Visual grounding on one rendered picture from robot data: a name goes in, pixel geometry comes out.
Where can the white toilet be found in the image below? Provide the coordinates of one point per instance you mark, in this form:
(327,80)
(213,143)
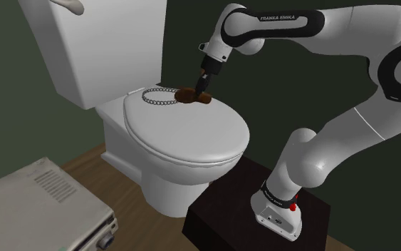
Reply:
(186,135)

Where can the brown lumpy object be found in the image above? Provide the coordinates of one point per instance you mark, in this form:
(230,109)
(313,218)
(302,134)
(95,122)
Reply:
(186,95)

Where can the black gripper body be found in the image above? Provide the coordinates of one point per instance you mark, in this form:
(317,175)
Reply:
(210,66)

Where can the grey box appliance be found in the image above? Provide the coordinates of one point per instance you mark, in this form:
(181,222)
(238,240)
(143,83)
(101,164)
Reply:
(30,208)

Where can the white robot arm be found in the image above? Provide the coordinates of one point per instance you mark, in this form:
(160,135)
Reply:
(342,139)

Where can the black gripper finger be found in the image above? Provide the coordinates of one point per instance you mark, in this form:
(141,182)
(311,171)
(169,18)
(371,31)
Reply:
(202,85)

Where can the dark robot stand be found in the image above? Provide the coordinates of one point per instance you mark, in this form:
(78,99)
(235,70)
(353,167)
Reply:
(228,215)

